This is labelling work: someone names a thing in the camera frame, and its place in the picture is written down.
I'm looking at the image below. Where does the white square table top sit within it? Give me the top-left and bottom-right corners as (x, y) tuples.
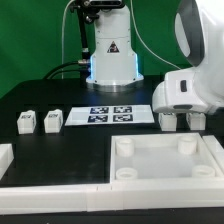
(110, 133), (224, 182)

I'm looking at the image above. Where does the white front fence rail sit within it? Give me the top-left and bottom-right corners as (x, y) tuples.
(0, 178), (224, 215)

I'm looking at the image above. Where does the white marker tag sheet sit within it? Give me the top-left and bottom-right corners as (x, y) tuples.
(65, 105), (154, 126)

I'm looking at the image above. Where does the black cable bundle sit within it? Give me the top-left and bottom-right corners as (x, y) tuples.
(42, 60), (91, 80)

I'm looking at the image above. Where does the white cable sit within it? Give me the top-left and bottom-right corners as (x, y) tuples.
(61, 0), (75, 80)

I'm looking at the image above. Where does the white left fence piece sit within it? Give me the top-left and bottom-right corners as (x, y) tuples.
(0, 144), (14, 180)

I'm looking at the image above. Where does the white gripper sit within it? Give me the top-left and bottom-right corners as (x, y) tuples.
(151, 68), (224, 116)

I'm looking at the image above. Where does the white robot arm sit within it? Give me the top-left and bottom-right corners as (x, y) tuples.
(87, 0), (224, 114)

